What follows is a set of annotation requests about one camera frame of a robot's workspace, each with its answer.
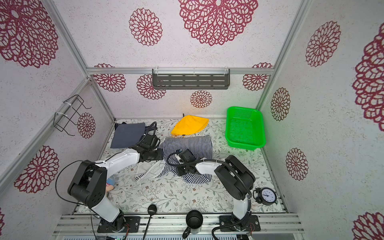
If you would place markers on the black ladle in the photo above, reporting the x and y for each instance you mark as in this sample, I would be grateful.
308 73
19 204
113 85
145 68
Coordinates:
152 210

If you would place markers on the cartoon boy plush doll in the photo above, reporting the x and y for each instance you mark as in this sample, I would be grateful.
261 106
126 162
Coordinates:
110 184

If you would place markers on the round pressure gauge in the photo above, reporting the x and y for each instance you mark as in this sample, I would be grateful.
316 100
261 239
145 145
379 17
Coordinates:
265 196

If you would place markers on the yellow fabric hat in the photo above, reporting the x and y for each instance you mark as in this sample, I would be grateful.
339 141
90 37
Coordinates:
189 125

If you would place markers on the black mug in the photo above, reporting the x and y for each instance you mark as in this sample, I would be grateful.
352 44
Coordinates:
194 221

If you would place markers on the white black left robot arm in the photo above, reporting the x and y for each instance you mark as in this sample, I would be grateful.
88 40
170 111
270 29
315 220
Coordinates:
90 180

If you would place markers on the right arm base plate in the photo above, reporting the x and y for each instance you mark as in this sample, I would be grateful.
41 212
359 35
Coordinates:
251 224

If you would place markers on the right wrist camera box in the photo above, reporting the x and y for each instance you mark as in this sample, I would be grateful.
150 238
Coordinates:
186 156

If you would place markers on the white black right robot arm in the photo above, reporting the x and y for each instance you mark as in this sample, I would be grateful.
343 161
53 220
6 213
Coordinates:
236 178

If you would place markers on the green plastic basket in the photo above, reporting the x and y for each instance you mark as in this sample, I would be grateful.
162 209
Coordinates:
245 128

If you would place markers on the grey wall shelf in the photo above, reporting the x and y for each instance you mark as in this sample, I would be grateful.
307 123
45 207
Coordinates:
190 81

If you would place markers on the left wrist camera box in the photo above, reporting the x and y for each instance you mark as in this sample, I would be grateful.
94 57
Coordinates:
147 143

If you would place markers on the black wire wall rack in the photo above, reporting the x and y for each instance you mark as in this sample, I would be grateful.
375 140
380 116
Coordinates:
65 117

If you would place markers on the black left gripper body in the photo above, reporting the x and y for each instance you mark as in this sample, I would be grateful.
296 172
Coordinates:
156 155

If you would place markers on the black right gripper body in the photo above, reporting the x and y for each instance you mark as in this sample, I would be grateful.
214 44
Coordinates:
182 171

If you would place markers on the grey blue tank top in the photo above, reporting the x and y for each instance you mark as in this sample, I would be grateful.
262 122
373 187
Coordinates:
128 135

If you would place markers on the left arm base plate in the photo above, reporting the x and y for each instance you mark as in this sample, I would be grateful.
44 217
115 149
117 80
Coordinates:
120 225

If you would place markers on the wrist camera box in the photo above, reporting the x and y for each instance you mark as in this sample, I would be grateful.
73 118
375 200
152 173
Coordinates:
186 156
147 143

